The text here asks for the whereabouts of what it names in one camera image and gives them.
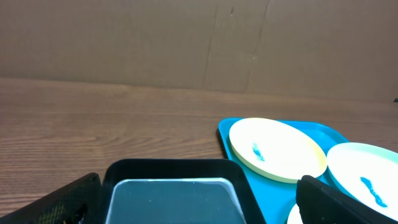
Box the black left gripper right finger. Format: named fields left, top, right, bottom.
left=296, top=175, right=397, bottom=224

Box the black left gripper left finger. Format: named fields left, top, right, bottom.
left=1, top=173, right=102, bottom=224

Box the yellow plate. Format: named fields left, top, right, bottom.
left=228, top=118, right=327, bottom=184
left=286, top=204, right=303, bottom=224

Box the light blue plate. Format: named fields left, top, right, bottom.
left=326, top=142, right=397, bottom=220

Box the teal plastic serving tray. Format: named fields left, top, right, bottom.
left=217, top=118, right=348, bottom=224

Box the black water basin tray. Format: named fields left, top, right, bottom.
left=102, top=159, right=266, bottom=224

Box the brown cardboard backdrop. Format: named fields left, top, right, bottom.
left=1, top=0, right=397, bottom=101

